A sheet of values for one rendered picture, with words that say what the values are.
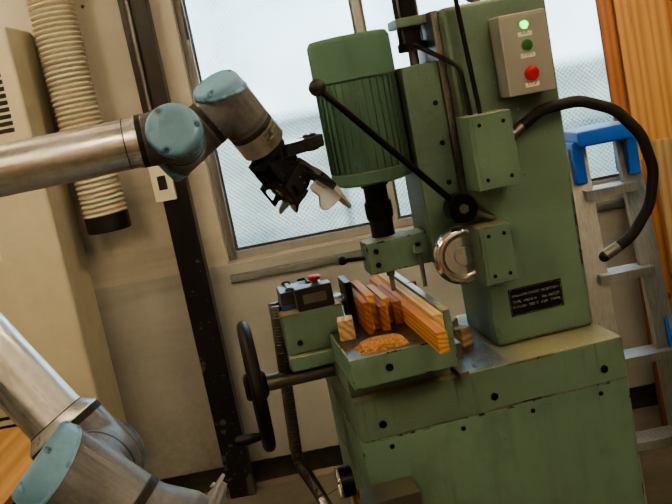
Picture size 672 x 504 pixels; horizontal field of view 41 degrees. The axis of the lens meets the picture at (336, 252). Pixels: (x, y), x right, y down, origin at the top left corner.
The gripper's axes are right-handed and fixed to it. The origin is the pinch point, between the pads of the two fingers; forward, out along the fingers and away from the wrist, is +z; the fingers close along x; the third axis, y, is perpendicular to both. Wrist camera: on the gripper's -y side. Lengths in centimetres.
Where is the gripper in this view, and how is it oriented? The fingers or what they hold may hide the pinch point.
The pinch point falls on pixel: (325, 207)
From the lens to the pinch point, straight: 186.8
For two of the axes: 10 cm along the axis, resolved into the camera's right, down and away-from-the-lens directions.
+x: 7.5, -0.3, -6.6
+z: 5.2, 6.4, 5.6
